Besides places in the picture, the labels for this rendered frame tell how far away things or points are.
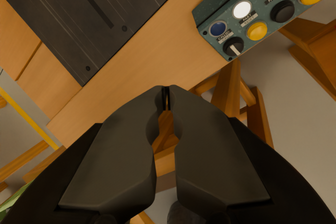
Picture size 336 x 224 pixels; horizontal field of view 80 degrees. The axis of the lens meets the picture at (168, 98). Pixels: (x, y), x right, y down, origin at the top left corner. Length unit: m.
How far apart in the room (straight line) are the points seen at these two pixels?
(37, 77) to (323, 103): 1.35
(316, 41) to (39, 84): 0.62
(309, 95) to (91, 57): 1.20
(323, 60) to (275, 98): 0.91
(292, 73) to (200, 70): 1.00
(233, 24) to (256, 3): 0.03
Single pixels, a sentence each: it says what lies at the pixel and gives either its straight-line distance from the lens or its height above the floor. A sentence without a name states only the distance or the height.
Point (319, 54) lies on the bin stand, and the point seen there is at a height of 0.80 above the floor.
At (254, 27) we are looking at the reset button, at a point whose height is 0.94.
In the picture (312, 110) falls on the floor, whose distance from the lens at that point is 1.43.
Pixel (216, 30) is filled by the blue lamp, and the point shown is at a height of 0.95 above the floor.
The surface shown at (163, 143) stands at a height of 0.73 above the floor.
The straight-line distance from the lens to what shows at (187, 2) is 0.34.
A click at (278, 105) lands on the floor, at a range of 1.38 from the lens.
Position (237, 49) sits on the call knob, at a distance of 0.30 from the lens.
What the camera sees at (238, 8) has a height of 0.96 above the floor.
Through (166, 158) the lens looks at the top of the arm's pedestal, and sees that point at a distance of 0.54.
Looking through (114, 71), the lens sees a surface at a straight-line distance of 0.42.
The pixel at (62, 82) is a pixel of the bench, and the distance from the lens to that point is 0.55.
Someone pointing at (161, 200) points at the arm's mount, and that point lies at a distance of 0.56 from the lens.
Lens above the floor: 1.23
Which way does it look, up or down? 59 degrees down
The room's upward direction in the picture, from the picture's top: 142 degrees counter-clockwise
